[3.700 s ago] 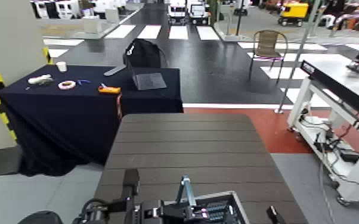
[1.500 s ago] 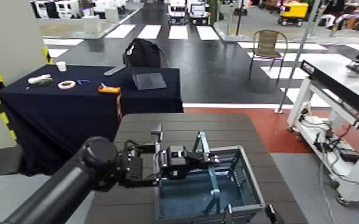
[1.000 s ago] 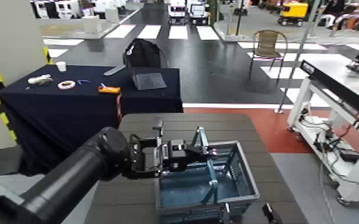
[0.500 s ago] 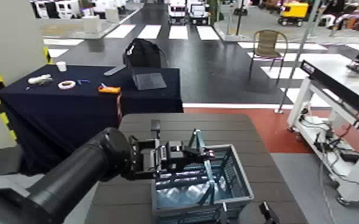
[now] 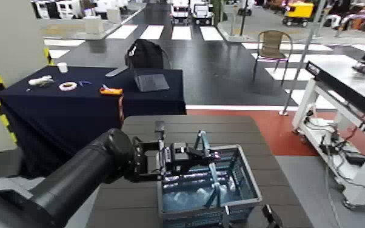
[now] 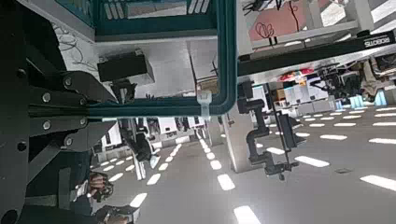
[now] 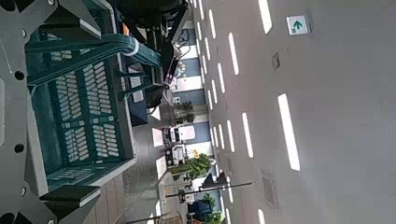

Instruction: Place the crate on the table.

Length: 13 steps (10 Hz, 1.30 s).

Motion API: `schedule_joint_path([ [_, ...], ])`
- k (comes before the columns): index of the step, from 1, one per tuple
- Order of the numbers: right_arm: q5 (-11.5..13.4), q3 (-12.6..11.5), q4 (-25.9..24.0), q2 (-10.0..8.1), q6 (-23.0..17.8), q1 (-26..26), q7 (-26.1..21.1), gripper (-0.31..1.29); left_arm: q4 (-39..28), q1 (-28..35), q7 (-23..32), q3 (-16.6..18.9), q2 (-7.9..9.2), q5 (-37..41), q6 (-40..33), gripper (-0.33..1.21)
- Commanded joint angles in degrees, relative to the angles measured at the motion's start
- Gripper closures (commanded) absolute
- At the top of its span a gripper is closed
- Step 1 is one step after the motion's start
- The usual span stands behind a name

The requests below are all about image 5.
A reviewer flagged grey oblong device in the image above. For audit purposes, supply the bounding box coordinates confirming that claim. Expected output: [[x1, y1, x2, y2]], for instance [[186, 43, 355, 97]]
[[105, 65, 129, 78]]

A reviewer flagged yellow vehicle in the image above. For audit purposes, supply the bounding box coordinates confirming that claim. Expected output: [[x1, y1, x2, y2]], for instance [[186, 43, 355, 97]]
[[281, 1, 315, 28]]

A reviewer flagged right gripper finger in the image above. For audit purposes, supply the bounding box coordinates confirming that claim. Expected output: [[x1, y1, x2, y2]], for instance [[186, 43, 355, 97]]
[[221, 206, 232, 228], [261, 204, 284, 228]]

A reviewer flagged white tape roll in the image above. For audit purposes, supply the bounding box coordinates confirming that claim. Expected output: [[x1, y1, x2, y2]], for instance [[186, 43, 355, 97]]
[[58, 81, 78, 92]]

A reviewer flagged slanted grey pole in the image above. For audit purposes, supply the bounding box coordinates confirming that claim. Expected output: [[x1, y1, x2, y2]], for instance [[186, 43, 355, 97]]
[[278, 0, 326, 116]]

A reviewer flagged white delivery vehicle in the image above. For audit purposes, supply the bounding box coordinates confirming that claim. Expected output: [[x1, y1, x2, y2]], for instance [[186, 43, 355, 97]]
[[169, 0, 191, 26], [191, 1, 214, 26]]

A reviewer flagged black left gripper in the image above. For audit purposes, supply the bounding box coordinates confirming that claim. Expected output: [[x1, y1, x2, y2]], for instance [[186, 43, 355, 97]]
[[132, 129, 226, 209]]

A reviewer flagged orange hand tool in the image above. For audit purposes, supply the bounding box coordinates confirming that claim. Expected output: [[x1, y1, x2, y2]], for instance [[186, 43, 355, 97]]
[[99, 84, 124, 96]]

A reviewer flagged brown wicker chair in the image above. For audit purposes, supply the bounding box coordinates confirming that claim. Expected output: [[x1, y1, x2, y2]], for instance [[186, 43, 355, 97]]
[[252, 30, 294, 87]]

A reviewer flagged grey-rimmed plastic crate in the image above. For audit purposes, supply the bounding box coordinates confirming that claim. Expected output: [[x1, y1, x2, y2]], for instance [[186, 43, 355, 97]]
[[156, 144, 264, 228]]

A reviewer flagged white plastic object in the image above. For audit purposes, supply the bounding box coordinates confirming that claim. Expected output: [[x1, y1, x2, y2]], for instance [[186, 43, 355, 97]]
[[27, 75, 55, 87]]

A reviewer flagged white workbench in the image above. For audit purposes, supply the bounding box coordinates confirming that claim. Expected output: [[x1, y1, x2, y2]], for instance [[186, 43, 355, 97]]
[[291, 55, 365, 209]]

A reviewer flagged black backpack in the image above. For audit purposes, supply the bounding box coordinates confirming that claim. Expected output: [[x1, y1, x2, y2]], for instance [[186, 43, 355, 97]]
[[124, 38, 172, 70]]

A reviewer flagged table with navy cloth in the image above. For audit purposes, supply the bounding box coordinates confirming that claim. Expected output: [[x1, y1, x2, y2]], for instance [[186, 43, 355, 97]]
[[0, 65, 187, 178]]

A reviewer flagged white box pedestal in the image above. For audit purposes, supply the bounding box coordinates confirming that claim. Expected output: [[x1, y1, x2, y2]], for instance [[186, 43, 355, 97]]
[[84, 15, 105, 35]]

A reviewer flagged black cable bundle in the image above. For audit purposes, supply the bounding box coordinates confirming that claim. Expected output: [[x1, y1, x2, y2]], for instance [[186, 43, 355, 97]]
[[306, 108, 365, 189]]

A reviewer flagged red cable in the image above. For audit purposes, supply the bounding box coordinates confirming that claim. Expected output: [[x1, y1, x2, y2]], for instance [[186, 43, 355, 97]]
[[118, 95, 126, 127]]

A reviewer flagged white kiosk machine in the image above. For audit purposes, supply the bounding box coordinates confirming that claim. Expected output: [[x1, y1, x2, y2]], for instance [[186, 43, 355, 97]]
[[56, 0, 83, 19], [31, 0, 52, 19]]

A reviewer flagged thin black pole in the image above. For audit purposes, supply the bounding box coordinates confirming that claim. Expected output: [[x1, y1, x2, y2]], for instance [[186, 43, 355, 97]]
[[239, 0, 249, 36]]

